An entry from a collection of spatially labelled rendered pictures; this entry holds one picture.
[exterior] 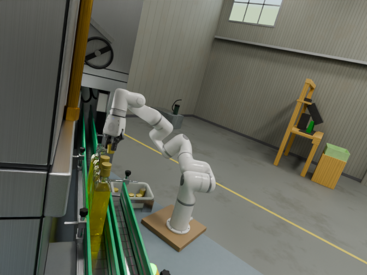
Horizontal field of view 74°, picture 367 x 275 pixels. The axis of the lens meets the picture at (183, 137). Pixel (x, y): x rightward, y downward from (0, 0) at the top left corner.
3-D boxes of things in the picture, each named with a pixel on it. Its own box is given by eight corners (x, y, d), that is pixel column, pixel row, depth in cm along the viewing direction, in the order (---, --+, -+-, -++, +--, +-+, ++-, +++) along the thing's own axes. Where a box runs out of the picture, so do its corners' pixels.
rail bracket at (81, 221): (61, 238, 86) (66, 205, 82) (82, 237, 89) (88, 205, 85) (60, 246, 82) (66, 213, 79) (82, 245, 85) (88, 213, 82)
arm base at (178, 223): (180, 214, 137) (188, 190, 133) (197, 227, 130) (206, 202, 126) (161, 222, 125) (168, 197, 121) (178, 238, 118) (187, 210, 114)
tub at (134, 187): (107, 193, 141) (110, 180, 139) (144, 194, 151) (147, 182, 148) (110, 211, 126) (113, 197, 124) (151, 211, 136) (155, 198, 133)
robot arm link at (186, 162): (175, 164, 137) (202, 168, 141) (182, 193, 116) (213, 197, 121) (180, 150, 132) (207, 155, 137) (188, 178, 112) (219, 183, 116)
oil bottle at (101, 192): (86, 225, 94) (94, 176, 89) (101, 225, 97) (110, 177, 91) (86, 235, 89) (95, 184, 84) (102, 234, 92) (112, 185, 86)
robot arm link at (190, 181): (173, 193, 125) (181, 166, 121) (197, 197, 129) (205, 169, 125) (177, 204, 116) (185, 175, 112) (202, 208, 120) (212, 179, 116)
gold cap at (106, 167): (105, 171, 89) (107, 161, 88) (111, 175, 87) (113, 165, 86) (97, 173, 86) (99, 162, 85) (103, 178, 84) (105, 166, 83)
